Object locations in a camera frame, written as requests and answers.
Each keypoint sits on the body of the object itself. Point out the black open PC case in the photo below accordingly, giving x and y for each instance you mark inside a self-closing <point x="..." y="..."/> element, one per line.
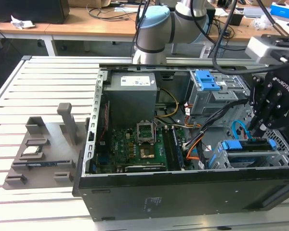
<point x="183" y="199"/>

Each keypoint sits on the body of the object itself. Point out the grey optical drive cage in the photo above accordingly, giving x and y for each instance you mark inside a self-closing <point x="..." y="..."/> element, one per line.
<point x="207" y="101"/>

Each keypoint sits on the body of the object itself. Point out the black desktop tower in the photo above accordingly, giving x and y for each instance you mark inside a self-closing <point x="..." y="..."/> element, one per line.
<point x="211" y="16"/>

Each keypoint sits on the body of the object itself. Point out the grey flat device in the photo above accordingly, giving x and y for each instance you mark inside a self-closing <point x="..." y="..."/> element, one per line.
<point x="255" y="12"/>

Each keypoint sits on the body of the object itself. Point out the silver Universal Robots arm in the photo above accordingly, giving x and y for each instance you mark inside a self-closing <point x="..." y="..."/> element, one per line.
<point x="154" y="36"/>

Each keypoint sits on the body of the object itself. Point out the blue RAM stick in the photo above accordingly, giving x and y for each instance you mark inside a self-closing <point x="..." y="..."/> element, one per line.
<point x="45" y="164"/>

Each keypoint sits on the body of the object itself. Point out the grey disk bay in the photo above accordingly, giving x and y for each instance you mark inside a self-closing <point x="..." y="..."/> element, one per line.
<point x="277" y="157"/>

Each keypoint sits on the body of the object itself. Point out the green motherboard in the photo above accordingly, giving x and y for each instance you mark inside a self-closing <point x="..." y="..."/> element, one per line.
<point x="125" y="146"/>

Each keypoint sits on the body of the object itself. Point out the black RAM slot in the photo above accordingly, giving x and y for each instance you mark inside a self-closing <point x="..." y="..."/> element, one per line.
<point x="168" y="151"/>

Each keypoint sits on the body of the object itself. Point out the blue white box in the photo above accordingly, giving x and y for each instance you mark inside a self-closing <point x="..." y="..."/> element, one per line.
<point x="283" y="10"/>

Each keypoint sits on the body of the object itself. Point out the large black box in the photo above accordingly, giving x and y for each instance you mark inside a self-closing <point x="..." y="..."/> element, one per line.
<point x="29" y="10"/>

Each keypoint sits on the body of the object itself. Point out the silver CPU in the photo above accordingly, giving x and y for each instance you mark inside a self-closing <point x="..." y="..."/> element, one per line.
<point x="30" y="151"/>

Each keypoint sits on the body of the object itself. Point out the grey parts rack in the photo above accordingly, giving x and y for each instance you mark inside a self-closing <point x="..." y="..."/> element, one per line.
<point x="53" y="154"/>

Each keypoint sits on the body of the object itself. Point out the CPU socket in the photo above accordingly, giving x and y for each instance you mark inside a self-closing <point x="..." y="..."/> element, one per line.
<point x="147" y="154"/>

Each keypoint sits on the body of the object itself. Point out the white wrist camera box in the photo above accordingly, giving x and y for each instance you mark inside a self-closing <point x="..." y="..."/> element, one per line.
<point x="262" y="47"/>

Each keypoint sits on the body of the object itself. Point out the white power strip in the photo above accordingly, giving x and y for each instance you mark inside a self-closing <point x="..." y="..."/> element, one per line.
<point x="205" y="52"/>

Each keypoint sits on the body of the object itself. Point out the brown cardboard box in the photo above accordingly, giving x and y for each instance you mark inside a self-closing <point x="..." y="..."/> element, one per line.
<point x="79" y="3"/>

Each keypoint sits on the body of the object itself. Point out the hard disk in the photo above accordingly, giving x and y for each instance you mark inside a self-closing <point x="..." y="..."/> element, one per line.
<point x="232" y="145"/>

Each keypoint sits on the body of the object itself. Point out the grey power supply unit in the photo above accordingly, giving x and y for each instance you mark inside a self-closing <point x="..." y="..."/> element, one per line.
<point x="130" y="101"/>

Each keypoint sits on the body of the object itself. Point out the green RAM stick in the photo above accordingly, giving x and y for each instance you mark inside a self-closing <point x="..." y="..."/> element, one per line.
<point x="177" y="151"/>

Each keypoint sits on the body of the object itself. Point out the blue drive latch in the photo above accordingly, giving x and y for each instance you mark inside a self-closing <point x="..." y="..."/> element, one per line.
<point x="207" y="83"/>

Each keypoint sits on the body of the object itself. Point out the small black box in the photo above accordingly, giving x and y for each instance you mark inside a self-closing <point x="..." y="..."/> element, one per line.
<point x="238" y="20"/>

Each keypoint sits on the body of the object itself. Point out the wooden desk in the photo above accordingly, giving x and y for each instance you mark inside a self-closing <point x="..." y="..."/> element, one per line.
<point x="86" y="29"/>

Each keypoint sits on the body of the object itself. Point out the crumpled white paper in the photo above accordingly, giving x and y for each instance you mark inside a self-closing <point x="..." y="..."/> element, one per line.
<point x="21" y="22"/>

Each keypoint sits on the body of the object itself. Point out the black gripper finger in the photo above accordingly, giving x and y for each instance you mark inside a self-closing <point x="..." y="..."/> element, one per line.
<point x="277" y="115"/>
<point x="258" y="96"/>

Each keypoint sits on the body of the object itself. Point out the clear plastic bag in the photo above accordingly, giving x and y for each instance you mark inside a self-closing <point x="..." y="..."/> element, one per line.
<point x="260" y="24"/>

